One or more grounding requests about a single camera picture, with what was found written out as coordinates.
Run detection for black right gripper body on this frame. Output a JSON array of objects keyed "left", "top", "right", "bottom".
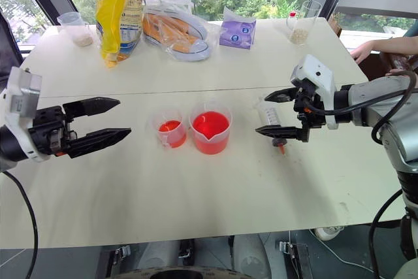
[{"left": 293, "top": 79, "right": 327, "bottom": 143}]

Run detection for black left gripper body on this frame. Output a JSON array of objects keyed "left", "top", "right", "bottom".
[{"left": 28, "top": 105, "right": 80, "bottom": 158}]

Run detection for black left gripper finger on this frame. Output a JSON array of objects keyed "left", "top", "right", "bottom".
[
  {"left": 62, "top": 97, "right": 121, "bottom": 118},
  {"left": 67, "top": 127, "right": 133, "bottom": 159}
]

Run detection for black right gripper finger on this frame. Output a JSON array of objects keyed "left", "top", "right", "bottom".
[
  {"left": 264, "top": 86, "right": 299, "bottom": 103},
  {"left": 255, "top": 125, "right": 305, "bottom": 142}
]

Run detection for clear plastic syringe orange tip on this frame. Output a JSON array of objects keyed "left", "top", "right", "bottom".
[{"left": 256, "top": 97, "right": 289, "bottom": 156}]

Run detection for small beaker red liquid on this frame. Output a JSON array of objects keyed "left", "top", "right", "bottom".
[{"left": 145, "top": 108, "right": 188, "bottom": 150}]

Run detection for large beaker red liquid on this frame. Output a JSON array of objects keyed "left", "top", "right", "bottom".
[{"left": 189, "top": 99, "right": 234, "bottom": 156}]

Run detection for tall clear cup with beans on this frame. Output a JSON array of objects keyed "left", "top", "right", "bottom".
[{"left": 287, "top": 0, "right": 323, "bottom": 46}]

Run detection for clear measuring cup with grains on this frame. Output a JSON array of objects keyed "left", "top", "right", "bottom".
[{"left": 56, "top": 11, "right": 95, "bottom": 46}]

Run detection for person bare hand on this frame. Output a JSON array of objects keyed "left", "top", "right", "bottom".
[{"left": 350, "top": 41, "right": 377, "bottom": 65}]

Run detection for purple tissue pack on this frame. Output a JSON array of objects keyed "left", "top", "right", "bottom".
[{"left": 219, "top": 7, "right": 257, "bottom": 51}]

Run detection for small red capped bottle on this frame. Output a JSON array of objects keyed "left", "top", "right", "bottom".
[{"left": 286, "top": 11, "right": 298, "bottom": 31}]

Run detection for black fabric object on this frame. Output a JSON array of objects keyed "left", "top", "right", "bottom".
[{"left": 0, "top": 9, "right": 24, "bottom": 88}]

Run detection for yellow snack bag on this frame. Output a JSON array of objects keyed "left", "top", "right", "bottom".
[{"left": 95, "top": 0, "right": 146, "bottom": 69}]

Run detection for white sneaker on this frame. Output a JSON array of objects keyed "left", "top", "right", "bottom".
[{"left": 314, "top": 224, "right": 346, "bottom": 241}]

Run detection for orange shoes in plastic bag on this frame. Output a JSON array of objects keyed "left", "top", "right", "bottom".
[{"left": 141, "top": 1, "right": 214, "bottom": 62}]

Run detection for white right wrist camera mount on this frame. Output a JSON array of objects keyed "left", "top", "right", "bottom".
[{"left": 290, "top": 54, "right": 341, "bottom": 130}]

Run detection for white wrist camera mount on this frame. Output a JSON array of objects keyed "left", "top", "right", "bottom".
[
  {"left": 290, "top": 54, "right": 341, "bottom": 130},
  {"left": 0, "top": 66, "right": 50, "bottom": 163}
]

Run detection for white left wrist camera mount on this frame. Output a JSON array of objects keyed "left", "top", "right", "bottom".
[{"left": 0, "top": 66, "right": 50, "bottom": 163}]

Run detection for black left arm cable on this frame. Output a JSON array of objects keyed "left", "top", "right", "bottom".
[{"left": 0, "top": 170, "right": 40, "bottom": 279}]

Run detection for black robot body cable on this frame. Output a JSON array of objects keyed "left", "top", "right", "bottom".
[{"left": 368, "top": 188, "right": 405, "bottom": 279}]

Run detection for thin white floor cable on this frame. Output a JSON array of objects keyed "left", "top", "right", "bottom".
[{"left": 289, "top": 231, "right": 376, "bottom": 275}]

